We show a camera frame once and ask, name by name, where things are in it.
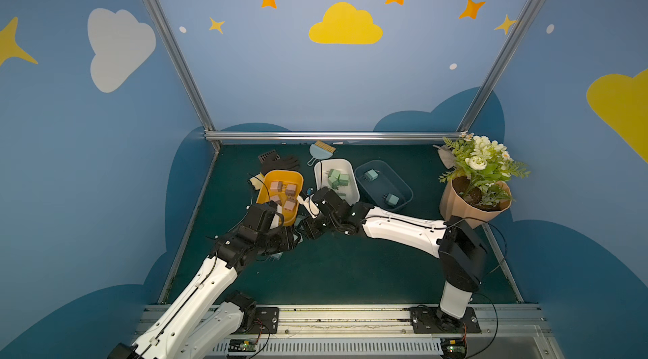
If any green plug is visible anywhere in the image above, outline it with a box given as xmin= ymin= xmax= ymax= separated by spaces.
xmin=338 ymin=173 xmax=349 ymax=186
xmin=327 ymin=169 xmax=341 ymax=183

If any pink plug front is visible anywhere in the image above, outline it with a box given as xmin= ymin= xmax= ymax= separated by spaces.
xmin=283 ymin=199 xmax=298 ymax=212

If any blue plug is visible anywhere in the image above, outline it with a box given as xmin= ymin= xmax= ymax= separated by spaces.
xmin=364 ymin=169 xmax=379 ymax=182
xmin=384 ymin=194 xmax=400 ymax=208

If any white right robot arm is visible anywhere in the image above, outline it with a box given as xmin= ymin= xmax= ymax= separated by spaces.
xmin=297 ymin=187 xmax=488 ymax=322

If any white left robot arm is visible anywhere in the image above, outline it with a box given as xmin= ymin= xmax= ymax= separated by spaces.
xmin=108 ymin=201 xmax=298 ymax=358

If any white storage box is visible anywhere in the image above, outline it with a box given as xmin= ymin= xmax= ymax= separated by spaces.
xmin=314 ymin=159 xmax=360 ymax=205

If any yellow storage box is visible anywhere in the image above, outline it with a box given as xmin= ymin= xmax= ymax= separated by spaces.
xmin=256 ymin=170 xmax=304 ymax=226

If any transparent blue storage box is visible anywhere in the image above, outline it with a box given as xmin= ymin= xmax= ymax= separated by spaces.
xmin=354 ymin=160 xmax=413 ymax=212

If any light blue dustpan brush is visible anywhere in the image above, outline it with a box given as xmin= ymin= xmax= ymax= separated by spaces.
xmin=307 ymin=140 xmax=336 ymax=166

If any black rubber glove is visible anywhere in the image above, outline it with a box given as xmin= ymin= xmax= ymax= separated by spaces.
xmin=258 ymin=150 xmax=300 ymax=175

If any pink ribbed flower pot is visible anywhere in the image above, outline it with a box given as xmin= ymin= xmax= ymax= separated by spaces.
xmin=440 ymin=181 xmax=512 ymax=228

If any artificial green white plant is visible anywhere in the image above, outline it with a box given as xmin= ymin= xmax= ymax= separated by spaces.
xmin=439 ymin=132 xmax=530 ymax=211

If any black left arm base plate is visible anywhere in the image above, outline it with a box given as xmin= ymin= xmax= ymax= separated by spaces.
xmin=233 ymin=307 xmax=280 ymax=335

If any aluminium frame rail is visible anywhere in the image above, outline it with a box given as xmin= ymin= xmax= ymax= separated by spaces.
xmin=205 ymin=130 xmax=460 ymax=141

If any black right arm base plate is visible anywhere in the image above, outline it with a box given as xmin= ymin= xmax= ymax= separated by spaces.
xmin=408 ymin=305 xmax=482 ymax=334

